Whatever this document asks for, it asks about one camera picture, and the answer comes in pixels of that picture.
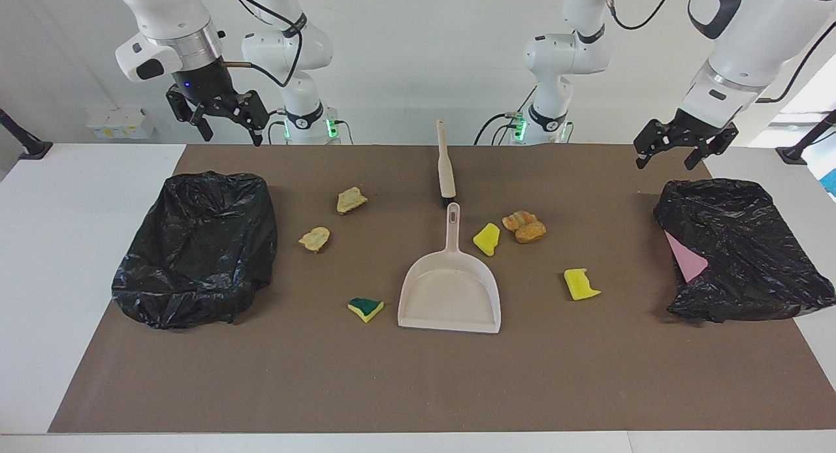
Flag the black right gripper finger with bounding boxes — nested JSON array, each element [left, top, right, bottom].
[[166, 86, 214, 142], [225, 91, 270, 147]]

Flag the pink bin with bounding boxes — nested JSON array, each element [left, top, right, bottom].
[[665, 231, 709, 283]]

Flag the notched yellow sponge piece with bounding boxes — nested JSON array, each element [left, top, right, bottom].
[[564, 268, 602, 302]]

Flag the beige hand brush black bristles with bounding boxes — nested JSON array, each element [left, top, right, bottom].
[[436, 119, 458, 209]]

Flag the blocky tan food piece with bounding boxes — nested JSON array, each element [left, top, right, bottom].
[[336, 187, 368, 215]]

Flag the black bag over pink bin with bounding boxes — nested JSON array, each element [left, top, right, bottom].
[[653, 178, 836, 323]]

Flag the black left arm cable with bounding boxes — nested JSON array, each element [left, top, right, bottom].
[[602, 0, 836, 105]]

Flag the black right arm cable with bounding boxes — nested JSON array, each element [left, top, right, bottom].
[[216, 0, 306, 88]]

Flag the orange striped bread piece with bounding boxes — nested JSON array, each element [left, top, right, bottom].
[[502, 210, 538, 232]]

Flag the green and yellow sponge piece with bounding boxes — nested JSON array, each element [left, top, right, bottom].
[[347, 298, 385, 324]]

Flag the beige plastic dustpan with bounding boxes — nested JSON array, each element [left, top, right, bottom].
[[398, 202, 502, 334]]

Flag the irregular yellow sponge piece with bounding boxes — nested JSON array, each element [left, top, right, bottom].
[[473, 223, 501, 257]]

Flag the oval ridged tan food piece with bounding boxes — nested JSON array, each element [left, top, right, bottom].
[[298, 226, 331, 253]]

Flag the brown table mat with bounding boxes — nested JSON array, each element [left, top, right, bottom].
[[49, 144, 836, 434]]

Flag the black right base cable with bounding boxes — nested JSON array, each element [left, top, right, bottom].
[[266, 109, 288, 145]]

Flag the black trash bag bin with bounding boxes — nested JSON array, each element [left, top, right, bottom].
[[111, 171, 278, 330]]

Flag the black base cable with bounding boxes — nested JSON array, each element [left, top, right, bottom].
[[474, 86, 539, 146], [266, 109, 288, 145]]

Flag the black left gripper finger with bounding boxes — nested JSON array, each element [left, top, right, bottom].
[[634, 119, 675, 170], [684, 130, 739, 171]]

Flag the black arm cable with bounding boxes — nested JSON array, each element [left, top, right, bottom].
[[216, 0, 306, 88], [602, 0, 836, 105]]

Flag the black left base cable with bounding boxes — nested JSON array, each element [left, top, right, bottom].
[[474, 86, 539, 146]]

